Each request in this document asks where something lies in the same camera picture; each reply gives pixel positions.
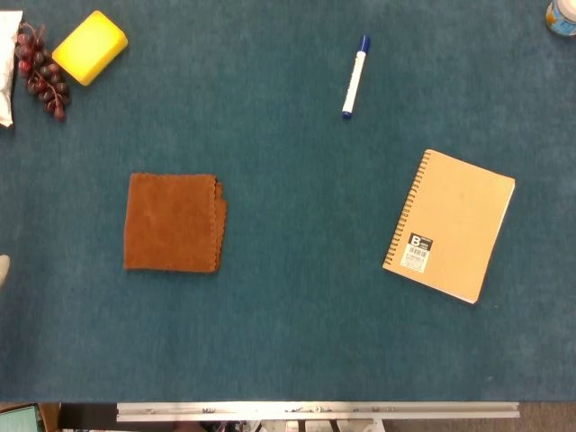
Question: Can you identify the yellow spiral notebook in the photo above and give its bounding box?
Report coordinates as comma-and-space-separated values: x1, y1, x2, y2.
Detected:
382, 148, 517, 305

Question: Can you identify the blue white marker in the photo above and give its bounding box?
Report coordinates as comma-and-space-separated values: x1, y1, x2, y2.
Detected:
341, 35, 373, 121

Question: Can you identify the brown folded cloth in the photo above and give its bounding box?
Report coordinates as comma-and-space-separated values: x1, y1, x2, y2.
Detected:
122, 172, 230, 274

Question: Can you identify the yellow plastic box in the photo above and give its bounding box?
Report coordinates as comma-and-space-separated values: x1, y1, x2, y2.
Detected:
51, 10, 130, 87

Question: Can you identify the bunch of red grapes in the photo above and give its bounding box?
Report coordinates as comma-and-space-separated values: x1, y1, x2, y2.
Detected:
13, 22, 72, 123

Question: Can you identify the white plastic packet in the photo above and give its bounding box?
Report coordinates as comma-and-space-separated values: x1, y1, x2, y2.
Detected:
0, 10, 23, 129

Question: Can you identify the green screen device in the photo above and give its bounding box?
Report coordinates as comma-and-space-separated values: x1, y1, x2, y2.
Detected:
0, 404, 42, 432

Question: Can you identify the blue labelled cup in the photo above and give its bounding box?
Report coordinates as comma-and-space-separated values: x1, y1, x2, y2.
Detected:
545, 0, 576, 38

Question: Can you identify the aluminium frame rail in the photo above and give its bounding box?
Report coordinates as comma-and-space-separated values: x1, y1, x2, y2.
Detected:
115, 401, 520, 423

